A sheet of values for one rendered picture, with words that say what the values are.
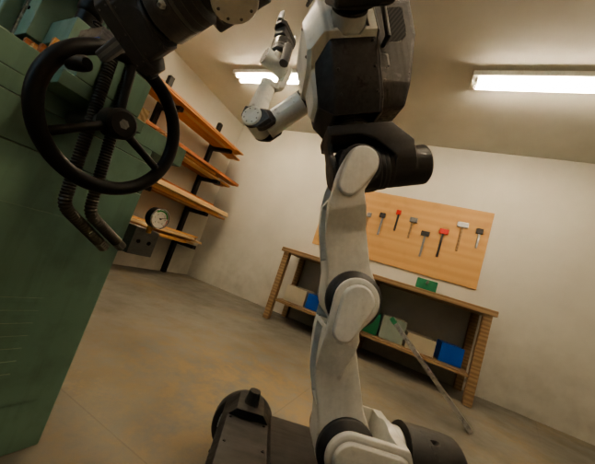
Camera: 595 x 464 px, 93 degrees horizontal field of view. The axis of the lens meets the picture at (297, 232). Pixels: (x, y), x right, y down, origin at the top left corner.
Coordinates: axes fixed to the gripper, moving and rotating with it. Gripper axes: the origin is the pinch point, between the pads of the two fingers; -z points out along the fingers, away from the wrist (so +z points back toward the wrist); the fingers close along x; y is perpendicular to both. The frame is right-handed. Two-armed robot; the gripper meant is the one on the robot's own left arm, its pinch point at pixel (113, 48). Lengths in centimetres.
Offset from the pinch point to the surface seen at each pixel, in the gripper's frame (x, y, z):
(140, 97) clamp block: 6.7, 16.3, -12.7
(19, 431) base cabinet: 55, -35, -64
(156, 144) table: 18.0, 24.5, -23.5
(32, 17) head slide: -21, 32, -36
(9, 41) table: -10.7, 6.3, -22.6
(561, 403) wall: 375, 82, 126
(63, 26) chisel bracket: -15.4, 30.8, -29.3
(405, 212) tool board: 238, 257, 46
